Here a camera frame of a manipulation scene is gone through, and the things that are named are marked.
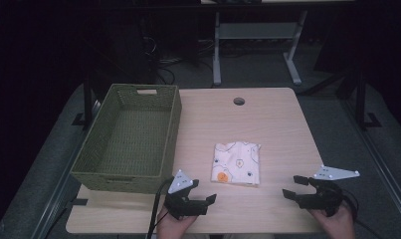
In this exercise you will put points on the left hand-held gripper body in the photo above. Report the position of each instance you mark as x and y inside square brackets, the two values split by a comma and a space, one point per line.
[183, 206]

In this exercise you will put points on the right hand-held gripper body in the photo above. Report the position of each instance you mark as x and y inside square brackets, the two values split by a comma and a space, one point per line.
[324, 197]

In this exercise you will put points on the person's left hand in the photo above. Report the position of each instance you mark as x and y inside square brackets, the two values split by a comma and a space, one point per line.
[171, 226]

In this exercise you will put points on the person's right hand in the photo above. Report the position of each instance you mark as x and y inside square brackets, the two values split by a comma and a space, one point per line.
[337, 224]

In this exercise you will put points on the folded printed white cloth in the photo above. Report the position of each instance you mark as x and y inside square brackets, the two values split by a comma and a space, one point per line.
[236, 162]

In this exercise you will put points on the green woven basket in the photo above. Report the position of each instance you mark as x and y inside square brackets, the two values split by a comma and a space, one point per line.
[135, 142]

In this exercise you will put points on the black metal stand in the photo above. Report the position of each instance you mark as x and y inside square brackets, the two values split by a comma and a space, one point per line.
[88, 103]
[361, 99]

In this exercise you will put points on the black tape strip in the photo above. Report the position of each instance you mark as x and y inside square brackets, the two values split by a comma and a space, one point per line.
[79, 201]

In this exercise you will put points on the aluminium floor rail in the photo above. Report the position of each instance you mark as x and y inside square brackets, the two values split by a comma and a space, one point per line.
[377, 159]
[58, 195]

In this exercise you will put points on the grey metal desk frame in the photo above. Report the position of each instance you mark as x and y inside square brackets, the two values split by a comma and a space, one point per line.
[257, 31]

